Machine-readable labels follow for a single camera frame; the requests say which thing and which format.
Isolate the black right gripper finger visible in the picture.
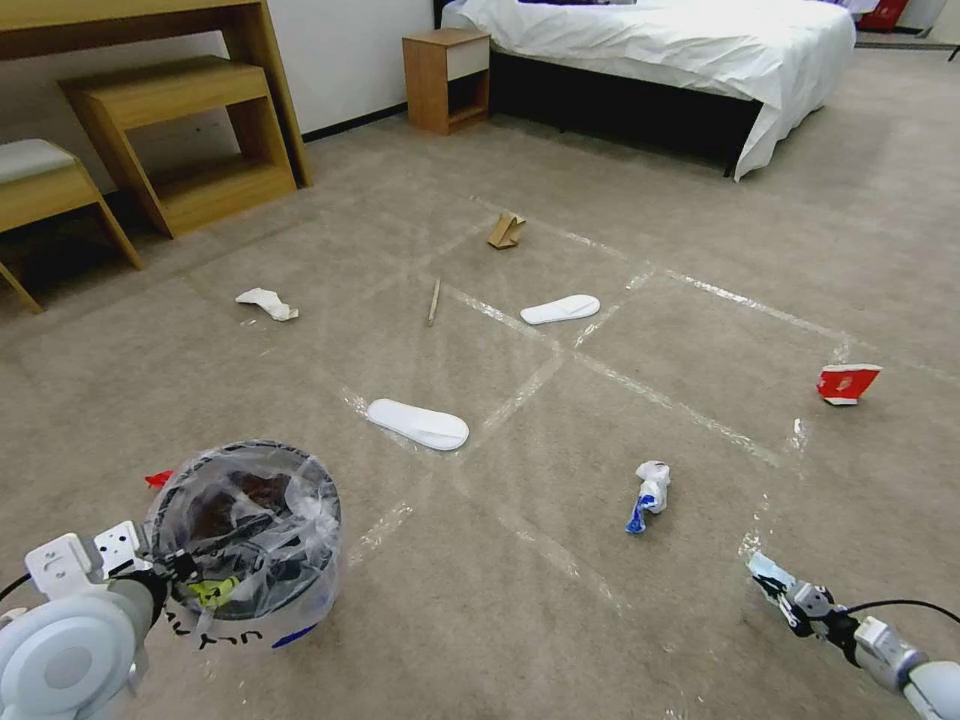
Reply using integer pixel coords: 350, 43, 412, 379
752, 572, 801, 610
763, 592, 804, 639

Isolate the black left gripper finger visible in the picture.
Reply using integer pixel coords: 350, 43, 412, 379
176, 574, 220, 612

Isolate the pale blue trash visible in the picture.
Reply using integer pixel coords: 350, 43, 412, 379
748, 551, 798, 598

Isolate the round black trash bin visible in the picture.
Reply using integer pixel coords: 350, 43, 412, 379
146, 442, 345, 651

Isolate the yellow-green trash piece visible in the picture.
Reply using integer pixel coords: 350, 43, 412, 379
187, 575, 243, 610

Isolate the brown trash piece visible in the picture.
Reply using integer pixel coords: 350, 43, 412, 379
238, 473, 295, 513

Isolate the white and blue crumpled wrapper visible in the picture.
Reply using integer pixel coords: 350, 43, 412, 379
623, 459, 672, 535

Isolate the red paper carton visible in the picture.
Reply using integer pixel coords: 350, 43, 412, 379
816, 362, 884, 409

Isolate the white slipper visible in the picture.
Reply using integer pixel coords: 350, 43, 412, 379
365, 397, 471, 452
519, 293, 602, 327

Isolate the crumpled white paper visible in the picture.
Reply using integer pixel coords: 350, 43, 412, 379
234, 287, 301, 324

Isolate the wooden stool with grey cushion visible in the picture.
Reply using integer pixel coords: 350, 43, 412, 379
0, 137, 145, 315

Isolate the folded brown cardboard piece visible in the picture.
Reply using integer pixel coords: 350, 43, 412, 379
486, 211, 528, 251

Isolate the wooden nesting side table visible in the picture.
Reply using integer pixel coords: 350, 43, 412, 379
57, 54, 299, 240

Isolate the wooden desk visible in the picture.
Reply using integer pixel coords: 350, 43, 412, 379
0, 0, 315, 190

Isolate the bed with white sheet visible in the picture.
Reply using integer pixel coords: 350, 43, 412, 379
434, 0, 858, 184

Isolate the wooden nightstand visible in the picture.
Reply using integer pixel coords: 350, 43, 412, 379
401, 27, 493, 137

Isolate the red box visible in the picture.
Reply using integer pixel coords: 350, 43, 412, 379
857, 0, 910, 33

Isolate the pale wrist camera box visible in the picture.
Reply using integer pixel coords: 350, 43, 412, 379
794, 581, 835, 618

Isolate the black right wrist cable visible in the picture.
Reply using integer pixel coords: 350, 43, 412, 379
833, 597, 960, 625

